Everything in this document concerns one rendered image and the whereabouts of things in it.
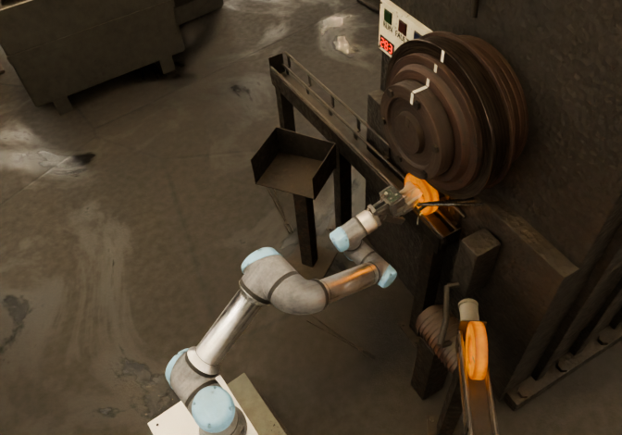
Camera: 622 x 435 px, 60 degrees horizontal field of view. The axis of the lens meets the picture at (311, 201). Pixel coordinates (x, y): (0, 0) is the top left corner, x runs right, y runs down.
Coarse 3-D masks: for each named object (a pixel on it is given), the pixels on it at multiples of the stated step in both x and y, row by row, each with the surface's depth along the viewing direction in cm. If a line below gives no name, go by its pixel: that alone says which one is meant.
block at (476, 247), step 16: (464, 240) 162; (480, 240) 162; (496, 240) 162; (464, 256) 165; (480, 256) 159; (496, 256) 166; (464, 272) 169; (480, 272) 167; (464, 288) 173; (480, 288) 176
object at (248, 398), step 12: (228, 384) 189; (240, 384) 188; (252, 384) 188; (240, 396) 186; (252, 396) 185; (252, 408) 182; (264, 408) 182; (252, 420) 180; (264, 420) 180; (276, 420) 179; (264, 432) 177; (276, 432) 177
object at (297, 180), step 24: (264, 144) 209; (288, 144) 219; (312, 144) 212; (264, 168) 216; (288, 168) 216; (312, 168) 214; (288, 192) 207; (312, 192) 205; (312, 216) 231; (312, 240) 241; (312, 264) 252
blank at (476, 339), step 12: (468, 324) 152; (480, 324) 147; (468, 336) 152; (480, 336) 143; (468, 348) 152; (480, 348) 141; (468, 360) 150; (480, 360) 141; (468, 372) 150; (480, 372) 142
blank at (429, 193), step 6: (408, 174) 183; (408, 180) 185; (414, 180) 182; (420, 180) 178; (420, 186) 179; (426, 186) 176; (426, 192) 177; (432, 192) 176; (420, 198) 186; (426, 198) 179; (432, 198) 176; (438, 198) 177; (426, 210) 182; (432, 210) 180
